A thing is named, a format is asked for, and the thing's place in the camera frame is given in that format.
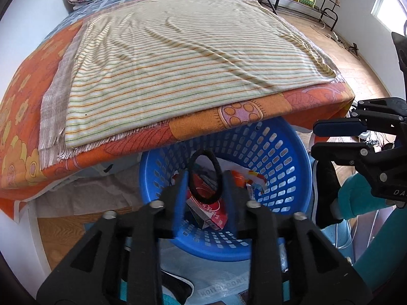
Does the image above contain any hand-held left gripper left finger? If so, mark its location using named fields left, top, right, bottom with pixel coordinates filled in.
left=36, top=172, right=191, bottom=305

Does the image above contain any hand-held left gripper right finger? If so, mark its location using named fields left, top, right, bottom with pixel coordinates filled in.
left=223, top=171, right=372, bottom=305

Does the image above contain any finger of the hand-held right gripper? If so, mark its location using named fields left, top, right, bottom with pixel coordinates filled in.
left=313, top=97, right=404, bottom=137
left=310, top=142, right=395, bottom=181

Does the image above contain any black hair tie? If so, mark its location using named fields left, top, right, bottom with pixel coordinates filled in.
left=188, top=149, right=224, bottom=204

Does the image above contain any red cardboard box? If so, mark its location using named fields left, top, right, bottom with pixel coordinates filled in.
left=186, top=173, right=229, bottom=231

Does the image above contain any blue plastic basket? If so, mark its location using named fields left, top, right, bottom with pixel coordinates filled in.
left=139, top=116, right=314, bottom=263

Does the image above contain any dark cloth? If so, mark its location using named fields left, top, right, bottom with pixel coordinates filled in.
left=313, top=159, right=345, bottom=227

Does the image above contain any person's teal pant leg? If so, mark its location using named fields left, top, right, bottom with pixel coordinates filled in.
left=337, top=175, right=407, bottom=299

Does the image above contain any clear plastic sheet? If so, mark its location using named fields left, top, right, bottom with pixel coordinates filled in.
left=159, top=238, right=287, bottom=305

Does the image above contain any white bed cover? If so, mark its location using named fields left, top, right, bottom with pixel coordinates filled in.
left=28, top=163, right=143, bottom=218

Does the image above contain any black clothes rack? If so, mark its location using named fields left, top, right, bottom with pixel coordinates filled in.
left=315, top=0, right=350, bottom=32

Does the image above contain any window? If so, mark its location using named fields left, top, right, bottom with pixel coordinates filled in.
left=370, top=0, right=398, bottom=31

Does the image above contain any striped cream blanket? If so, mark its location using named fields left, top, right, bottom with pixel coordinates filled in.
left=39, top=0, right=338, bottom=169

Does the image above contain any orange floral bed sheet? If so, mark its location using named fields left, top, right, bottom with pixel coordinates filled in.
left=0, top=22, right=356, bottom=223

